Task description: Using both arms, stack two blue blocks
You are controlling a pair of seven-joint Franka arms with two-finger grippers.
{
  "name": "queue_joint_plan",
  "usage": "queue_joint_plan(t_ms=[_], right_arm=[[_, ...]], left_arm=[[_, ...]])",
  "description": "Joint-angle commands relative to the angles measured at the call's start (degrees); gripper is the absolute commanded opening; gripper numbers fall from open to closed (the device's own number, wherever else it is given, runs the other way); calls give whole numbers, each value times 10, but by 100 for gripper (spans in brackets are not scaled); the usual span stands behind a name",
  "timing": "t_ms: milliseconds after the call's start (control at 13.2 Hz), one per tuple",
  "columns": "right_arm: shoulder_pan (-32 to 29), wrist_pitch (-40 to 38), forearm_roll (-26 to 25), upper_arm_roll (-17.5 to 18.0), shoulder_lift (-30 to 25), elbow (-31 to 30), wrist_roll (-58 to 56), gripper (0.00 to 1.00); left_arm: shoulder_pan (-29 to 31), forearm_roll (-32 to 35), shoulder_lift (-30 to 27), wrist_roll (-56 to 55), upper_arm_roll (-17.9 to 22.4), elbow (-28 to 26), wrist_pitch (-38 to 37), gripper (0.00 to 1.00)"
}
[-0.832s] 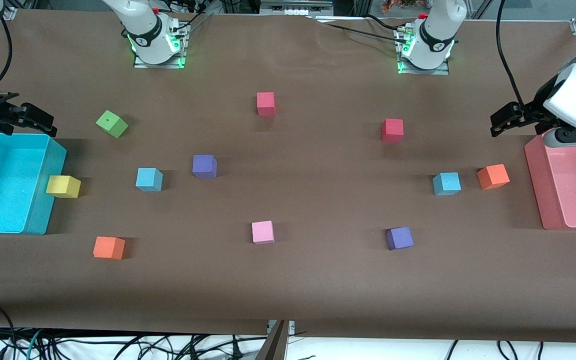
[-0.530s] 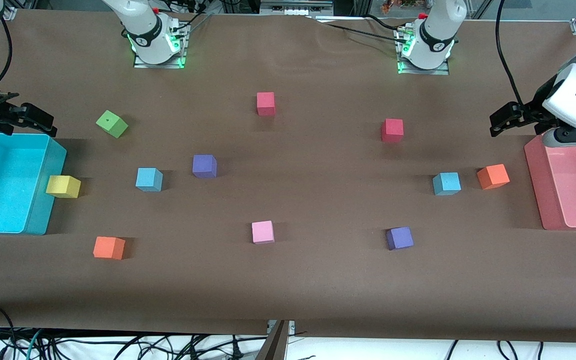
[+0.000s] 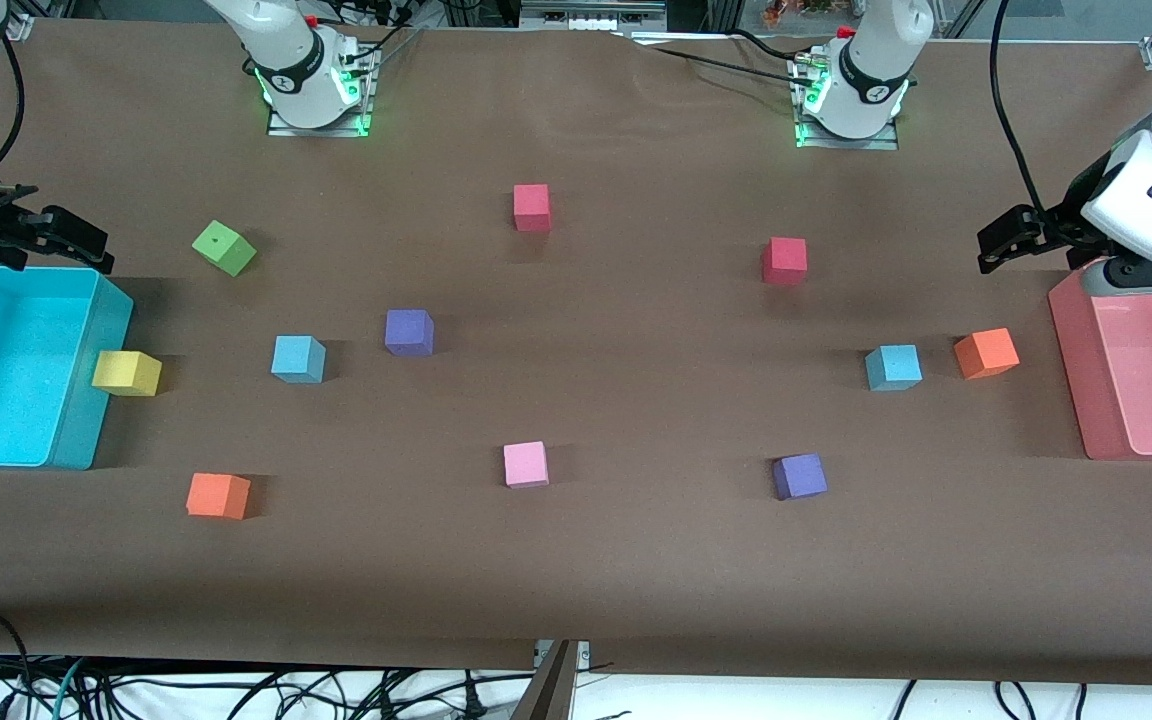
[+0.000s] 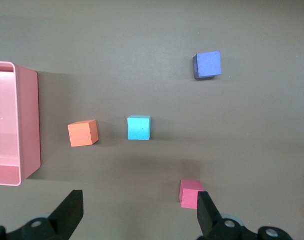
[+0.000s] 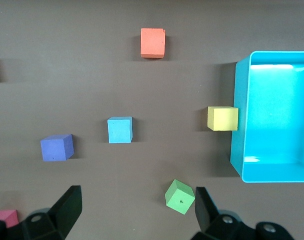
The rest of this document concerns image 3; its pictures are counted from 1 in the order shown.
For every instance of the yellow foam block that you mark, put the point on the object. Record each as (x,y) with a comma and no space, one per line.
(126,372)

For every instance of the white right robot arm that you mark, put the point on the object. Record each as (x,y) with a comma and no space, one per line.
(286,50)

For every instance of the brown table cover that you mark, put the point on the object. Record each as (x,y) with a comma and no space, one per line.
(636,560)

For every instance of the light blue foam block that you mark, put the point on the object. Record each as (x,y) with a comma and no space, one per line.
(296,358)
(893,367)

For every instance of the grey equipment box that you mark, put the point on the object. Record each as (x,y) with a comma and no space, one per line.
(586,15)

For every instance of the red foam block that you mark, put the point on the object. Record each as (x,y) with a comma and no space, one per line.
(531,206)
(784,260)

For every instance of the pink plastic bin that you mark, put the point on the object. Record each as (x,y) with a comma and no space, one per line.
(1136,380)

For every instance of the purple foam block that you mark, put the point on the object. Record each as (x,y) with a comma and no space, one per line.
(408,332)
(799,477)

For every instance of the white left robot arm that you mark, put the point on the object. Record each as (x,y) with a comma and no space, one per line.
(871,70)

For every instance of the green foam block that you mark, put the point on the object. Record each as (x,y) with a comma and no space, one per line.
(226,250)

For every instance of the pink foam block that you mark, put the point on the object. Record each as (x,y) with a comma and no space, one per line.
(526,465)

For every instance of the silver metal bracket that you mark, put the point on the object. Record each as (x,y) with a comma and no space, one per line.
(583,652)

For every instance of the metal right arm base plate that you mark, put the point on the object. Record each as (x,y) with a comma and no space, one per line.
(356,129)

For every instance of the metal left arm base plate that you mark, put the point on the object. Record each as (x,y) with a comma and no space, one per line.
(886,144)

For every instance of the orange foam block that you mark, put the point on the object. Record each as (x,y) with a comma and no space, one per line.
(986,353)
(216,496)

